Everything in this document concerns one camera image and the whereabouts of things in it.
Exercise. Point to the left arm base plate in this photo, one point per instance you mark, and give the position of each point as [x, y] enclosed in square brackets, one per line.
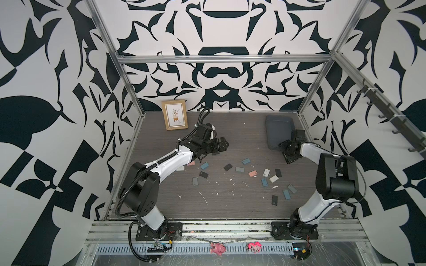
[167, 231]

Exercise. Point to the blue eraser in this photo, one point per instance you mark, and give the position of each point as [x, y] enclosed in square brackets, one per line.
[287, 194]
[264, 182]
[204, 166]

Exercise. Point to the pink eraser centre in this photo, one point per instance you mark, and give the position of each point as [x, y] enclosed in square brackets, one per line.
[253, 173]

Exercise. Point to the dark grey storage box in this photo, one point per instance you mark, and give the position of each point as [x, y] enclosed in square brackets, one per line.
[278, 129]

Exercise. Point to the wooden picture frame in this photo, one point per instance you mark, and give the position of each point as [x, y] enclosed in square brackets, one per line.
[175, 115]

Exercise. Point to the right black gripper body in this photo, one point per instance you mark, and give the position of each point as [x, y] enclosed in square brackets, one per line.
[287, 146]

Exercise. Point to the white eraser lower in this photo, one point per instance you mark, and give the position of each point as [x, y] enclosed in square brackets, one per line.
[274, 179]

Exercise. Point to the wall hook rail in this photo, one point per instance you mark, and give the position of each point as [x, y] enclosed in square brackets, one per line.
[401, 123]

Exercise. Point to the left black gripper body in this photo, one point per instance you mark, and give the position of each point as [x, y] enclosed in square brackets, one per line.
[212, 147]

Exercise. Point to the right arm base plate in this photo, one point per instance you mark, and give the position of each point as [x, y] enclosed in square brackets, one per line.
[285, 231]

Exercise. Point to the teal eraser upper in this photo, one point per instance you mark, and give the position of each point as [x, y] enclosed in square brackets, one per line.
[246, 161]

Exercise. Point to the white eraser upper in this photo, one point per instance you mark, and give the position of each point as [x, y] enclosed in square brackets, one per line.
[266, 172]

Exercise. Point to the black eraser bottom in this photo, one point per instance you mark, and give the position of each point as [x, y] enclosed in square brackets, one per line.
[274, 200]

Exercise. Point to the black eraser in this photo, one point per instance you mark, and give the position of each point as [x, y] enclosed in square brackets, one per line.
[278, 173]
[228, 167]
[274, 200]
[203, 174]

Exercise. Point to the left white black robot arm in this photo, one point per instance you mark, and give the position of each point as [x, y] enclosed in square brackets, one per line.
[139, 193]

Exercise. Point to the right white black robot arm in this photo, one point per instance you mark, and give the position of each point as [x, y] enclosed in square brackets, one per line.
[336, 182]

